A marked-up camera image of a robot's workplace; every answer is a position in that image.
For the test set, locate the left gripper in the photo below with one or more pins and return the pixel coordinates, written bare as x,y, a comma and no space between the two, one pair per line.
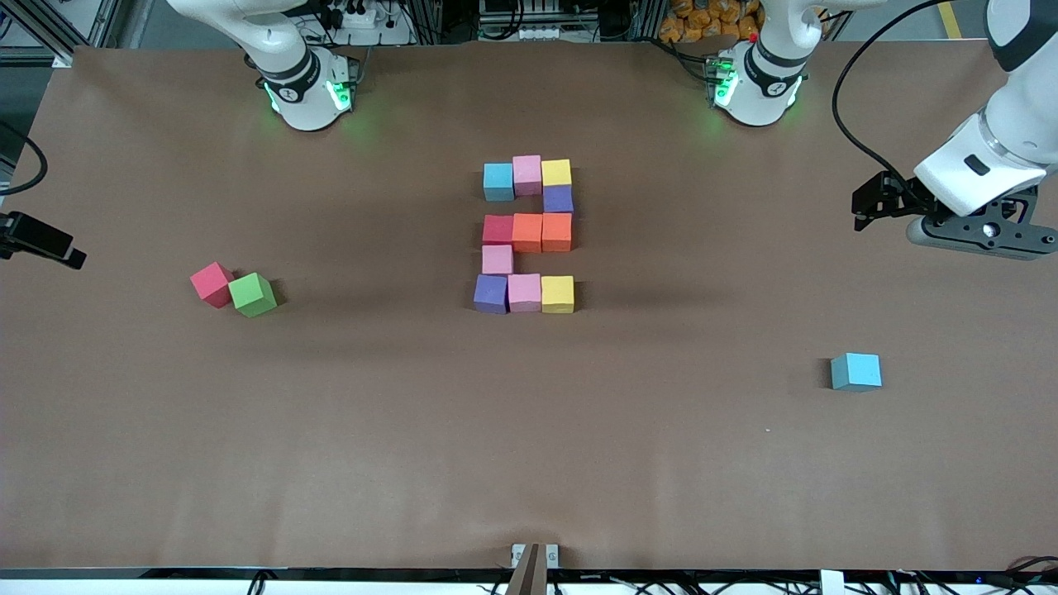
895,196

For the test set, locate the purple foam block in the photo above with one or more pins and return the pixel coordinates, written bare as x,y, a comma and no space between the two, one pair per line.
559,201
491,294

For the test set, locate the yellow foam block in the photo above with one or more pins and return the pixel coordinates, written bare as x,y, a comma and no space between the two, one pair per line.
556,173
558,294

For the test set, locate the orange foam block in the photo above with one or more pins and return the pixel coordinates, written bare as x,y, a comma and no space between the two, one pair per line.
527,234
557,233

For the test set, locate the pink foam block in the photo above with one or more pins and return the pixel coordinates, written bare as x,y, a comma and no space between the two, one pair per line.
527,175
525,293
498,259

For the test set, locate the light blue foam block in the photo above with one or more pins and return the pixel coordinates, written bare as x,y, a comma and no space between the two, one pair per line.
498,182
856,371

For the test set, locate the red foam block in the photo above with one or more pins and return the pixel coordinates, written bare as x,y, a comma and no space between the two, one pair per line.
498,230
212,284

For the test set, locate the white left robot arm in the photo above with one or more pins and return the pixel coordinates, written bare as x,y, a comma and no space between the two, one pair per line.
764,74

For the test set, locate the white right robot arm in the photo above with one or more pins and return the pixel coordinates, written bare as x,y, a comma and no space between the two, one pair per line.
297,83

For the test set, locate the green foam block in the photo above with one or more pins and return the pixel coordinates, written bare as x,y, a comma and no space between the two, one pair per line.
252,293

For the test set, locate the orange packaged goods pile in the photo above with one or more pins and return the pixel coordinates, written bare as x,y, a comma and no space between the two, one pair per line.
702,16

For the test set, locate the white power strip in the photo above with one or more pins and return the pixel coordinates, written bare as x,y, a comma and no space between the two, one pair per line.
533,35
359,18

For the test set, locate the small white box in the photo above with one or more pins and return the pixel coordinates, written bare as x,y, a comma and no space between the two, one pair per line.
832,583

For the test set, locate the dark slanted metal bar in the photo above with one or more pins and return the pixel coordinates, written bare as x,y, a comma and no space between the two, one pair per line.
529,578

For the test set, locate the aluminium frame profile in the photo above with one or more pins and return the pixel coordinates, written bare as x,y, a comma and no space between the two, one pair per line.
103,21

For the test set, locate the white metal bracket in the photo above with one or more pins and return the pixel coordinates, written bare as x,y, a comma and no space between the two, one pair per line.
517,552

